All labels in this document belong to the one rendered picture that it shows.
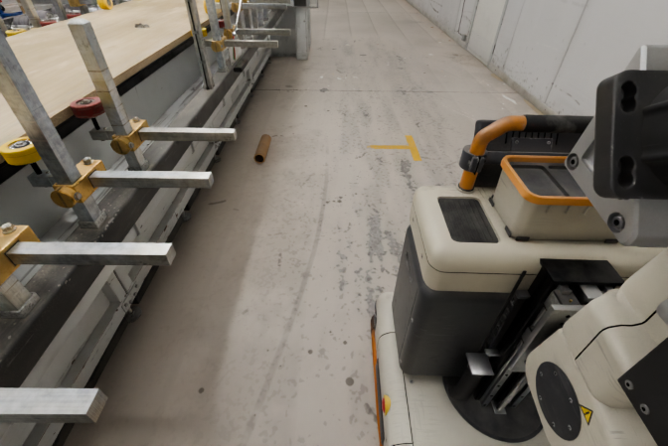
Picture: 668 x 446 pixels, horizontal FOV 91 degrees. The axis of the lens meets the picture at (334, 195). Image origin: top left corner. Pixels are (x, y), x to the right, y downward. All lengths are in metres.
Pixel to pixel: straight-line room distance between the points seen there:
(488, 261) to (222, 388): 1.06
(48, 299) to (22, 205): 0.36
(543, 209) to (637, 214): 0.41
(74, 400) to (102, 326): 0.96
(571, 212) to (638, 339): 0.26
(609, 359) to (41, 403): 0.71
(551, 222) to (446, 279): 0.22
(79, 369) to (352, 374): 0.92
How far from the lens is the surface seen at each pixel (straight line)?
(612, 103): 0.30
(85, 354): 1.50
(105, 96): 1.11
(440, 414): 1.10
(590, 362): 0.61
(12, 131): 1.15
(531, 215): 0.72
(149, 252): 0.69
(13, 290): 0.88
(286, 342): 1.47
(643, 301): 0.59
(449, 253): 0.69
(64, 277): 0.94
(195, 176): 0.87
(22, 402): 0.62
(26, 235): 0.87
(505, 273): 0.75
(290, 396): 1.38
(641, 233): 0.32
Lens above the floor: 1.28
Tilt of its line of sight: 38 degrees down
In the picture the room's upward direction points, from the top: 1 degrees clockwise
